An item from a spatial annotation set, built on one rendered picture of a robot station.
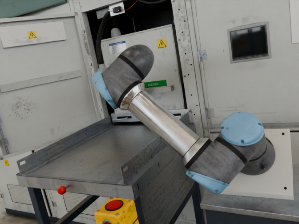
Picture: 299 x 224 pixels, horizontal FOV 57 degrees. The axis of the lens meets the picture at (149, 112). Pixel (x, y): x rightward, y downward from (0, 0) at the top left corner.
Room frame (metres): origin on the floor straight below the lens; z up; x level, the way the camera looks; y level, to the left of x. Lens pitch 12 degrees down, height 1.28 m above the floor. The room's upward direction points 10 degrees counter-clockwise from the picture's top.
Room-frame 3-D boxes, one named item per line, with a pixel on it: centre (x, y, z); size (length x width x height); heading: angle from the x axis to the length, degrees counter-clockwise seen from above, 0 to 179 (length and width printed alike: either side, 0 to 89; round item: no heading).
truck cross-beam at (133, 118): (1.65, 0.01, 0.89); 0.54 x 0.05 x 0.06; 60
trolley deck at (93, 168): (1.30, 0.20, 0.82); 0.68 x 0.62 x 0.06; 150
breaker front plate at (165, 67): (1.64, 0.01, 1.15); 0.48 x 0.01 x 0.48; 60
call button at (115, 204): (0.66, 0.14, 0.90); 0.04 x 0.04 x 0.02
